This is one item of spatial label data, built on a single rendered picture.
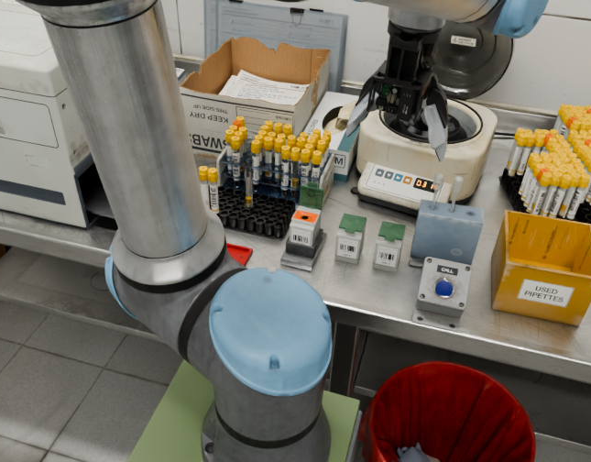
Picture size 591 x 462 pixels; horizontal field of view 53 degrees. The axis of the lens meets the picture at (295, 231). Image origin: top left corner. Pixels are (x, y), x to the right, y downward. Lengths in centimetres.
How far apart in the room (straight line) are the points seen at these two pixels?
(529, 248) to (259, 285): 59
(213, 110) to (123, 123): 73
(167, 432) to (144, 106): 42
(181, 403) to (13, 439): 122
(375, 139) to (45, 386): 133
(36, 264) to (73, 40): 161
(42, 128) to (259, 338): 59
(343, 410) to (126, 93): 48
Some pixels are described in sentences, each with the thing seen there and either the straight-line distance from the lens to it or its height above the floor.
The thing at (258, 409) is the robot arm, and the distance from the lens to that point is 58.
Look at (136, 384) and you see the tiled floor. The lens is 196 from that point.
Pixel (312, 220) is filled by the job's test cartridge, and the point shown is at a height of 95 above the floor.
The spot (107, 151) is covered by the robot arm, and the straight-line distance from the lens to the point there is 50.
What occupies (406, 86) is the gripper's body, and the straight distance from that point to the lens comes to 82.
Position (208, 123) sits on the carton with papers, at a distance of 122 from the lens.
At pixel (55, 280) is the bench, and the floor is 27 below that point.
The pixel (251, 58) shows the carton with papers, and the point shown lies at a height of 98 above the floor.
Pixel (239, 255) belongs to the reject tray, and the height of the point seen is 88.
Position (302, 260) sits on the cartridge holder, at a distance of 98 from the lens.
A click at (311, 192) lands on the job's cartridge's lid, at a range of 97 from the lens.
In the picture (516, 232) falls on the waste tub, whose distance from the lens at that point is 104.
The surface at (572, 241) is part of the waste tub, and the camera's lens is 106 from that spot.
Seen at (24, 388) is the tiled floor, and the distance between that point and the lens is 205.
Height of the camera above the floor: 154
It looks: 39 degrees down
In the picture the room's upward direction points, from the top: 2 degrees clockwise
